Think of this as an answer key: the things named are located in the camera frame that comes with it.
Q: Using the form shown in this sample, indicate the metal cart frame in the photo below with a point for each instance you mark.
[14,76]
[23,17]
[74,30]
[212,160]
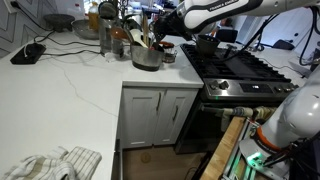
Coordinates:
[230,166]

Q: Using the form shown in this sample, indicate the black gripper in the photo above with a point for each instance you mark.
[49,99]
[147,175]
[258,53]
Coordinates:
[176,25]

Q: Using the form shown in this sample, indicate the wooden bench top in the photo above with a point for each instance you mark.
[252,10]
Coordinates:
[223,150]

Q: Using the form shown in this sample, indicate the black griddle plate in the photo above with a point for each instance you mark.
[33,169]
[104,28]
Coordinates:
[233,66]

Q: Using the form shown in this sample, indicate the silver stove knob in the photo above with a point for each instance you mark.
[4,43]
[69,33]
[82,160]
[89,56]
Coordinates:
[278,89]
[224,85]
[286,89]
[213,85]
[294,86]

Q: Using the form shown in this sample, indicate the clear bottle red cap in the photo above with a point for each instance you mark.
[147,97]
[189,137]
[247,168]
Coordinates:
[78,11]

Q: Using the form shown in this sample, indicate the metal bowl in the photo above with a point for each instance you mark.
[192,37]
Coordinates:
[85,30]

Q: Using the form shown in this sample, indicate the black stone bowl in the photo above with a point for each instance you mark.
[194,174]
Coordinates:
[59,21]

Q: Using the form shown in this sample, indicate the metal utensil holder bucket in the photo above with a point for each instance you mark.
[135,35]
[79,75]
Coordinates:
[146,60]

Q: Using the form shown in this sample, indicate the white wall outlet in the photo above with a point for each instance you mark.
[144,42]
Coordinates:
[9,6]

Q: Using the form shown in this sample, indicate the striped kitchen towel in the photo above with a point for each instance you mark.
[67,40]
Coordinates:
[56,165]

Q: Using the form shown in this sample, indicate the tall glass jar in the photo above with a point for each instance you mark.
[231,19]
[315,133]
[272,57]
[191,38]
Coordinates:
[105,38]

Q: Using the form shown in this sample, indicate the round brass floor cover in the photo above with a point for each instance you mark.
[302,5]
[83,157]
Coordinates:
[145,157]

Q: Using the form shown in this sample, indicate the black flat box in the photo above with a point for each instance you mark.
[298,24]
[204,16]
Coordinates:
[28,53]

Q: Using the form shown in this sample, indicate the white cabinet door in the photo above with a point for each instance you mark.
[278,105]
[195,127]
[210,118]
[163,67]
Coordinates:
[175,115]
[140,116]

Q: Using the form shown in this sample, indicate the dark cooking pot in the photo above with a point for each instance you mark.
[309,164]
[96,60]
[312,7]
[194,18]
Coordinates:
[207,45]

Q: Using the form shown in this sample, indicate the wooden utensil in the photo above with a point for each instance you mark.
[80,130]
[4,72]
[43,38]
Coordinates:
[145,30]

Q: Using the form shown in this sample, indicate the orange bottle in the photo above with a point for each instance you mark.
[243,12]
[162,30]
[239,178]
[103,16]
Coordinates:
[93,18]

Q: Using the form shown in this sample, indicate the white flat box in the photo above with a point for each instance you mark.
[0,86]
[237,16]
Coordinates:
[300,65]

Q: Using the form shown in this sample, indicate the black ladle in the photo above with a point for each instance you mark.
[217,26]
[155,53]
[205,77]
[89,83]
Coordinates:
[107,10]

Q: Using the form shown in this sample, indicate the black gas range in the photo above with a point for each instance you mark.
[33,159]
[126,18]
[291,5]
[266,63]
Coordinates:
[240,76]

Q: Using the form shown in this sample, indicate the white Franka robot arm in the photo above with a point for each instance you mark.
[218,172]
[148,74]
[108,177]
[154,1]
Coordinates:
[216,13]

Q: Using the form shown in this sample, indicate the white spoon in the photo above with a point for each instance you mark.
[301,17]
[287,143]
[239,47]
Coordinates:
[137,37]

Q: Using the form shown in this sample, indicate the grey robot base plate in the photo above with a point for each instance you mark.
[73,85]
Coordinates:
[260,156]

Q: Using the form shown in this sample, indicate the beige hanging dish towel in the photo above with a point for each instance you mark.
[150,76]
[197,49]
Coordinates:
[248,111]

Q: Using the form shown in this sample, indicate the glass jar brown lid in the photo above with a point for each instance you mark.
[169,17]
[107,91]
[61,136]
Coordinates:
[117,41]

